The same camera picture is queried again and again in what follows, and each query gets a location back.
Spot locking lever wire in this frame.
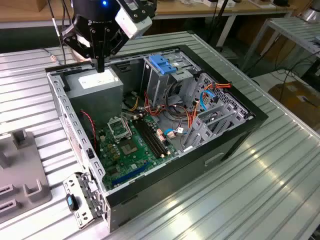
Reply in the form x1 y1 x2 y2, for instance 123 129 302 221
120 112 134 138

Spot yellow wire bundle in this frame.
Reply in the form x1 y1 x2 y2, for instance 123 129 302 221
128 96 141 112

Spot metal slat side table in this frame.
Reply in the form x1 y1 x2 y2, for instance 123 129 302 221
241 17 320 73

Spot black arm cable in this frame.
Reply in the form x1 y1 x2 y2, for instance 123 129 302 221
46 0 73 66

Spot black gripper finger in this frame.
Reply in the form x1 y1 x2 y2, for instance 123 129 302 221
99 24 131 73
61 15 100 73

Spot black cable bundle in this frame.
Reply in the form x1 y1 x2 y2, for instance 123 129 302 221
163 79 187 121

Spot grey power supply unit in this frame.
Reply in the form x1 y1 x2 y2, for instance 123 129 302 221
63 67 125 128

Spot red orange wire bundle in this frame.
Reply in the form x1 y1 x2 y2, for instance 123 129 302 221
143 91 201 132

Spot small white box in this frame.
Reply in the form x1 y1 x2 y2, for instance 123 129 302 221
202 0 236 8

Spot wooden desk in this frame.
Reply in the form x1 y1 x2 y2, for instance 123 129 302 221
0 0 298 30

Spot cardboard box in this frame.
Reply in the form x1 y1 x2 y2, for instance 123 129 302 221
268 81 320 118

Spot hinged metal card bracket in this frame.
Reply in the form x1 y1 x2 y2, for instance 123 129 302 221
62 171 108 230

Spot grey metal drive cage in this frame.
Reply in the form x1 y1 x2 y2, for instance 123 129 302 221
139 51 201 107

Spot blue black latch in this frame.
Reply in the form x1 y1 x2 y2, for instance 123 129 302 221
65 194 78 211

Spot grey parts rack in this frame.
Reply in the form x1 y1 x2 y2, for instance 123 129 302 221
0 128 53 223

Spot blue expansion slot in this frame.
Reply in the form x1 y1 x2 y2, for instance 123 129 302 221
111 161 151 187

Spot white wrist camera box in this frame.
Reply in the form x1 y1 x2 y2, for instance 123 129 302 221
114 0 154 40

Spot metal socket cover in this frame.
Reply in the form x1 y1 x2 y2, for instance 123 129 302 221
106 116 133 141

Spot black RAM slot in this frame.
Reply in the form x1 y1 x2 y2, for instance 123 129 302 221
134 118 164 157
140 116 168 154
131 119 162 159
137 117 166 155

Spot orange red power wire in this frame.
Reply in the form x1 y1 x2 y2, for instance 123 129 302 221
211 81 233 91

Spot open black PC case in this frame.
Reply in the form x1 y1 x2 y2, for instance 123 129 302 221
44 44 270 234

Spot black stand legs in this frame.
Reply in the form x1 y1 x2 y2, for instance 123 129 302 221
208 0 230 48

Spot blue SATA data wire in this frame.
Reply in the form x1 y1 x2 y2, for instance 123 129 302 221
163 89 219 138

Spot red black twisted wire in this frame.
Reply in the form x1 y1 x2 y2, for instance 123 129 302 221
80 109 98 151

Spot CPU socket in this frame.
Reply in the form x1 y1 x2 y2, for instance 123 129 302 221
117 138 140 157

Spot metal disk bay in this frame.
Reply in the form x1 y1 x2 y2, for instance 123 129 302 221
181 72 253 153

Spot green motherboard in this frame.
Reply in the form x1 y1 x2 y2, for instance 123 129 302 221
96 113 181 192

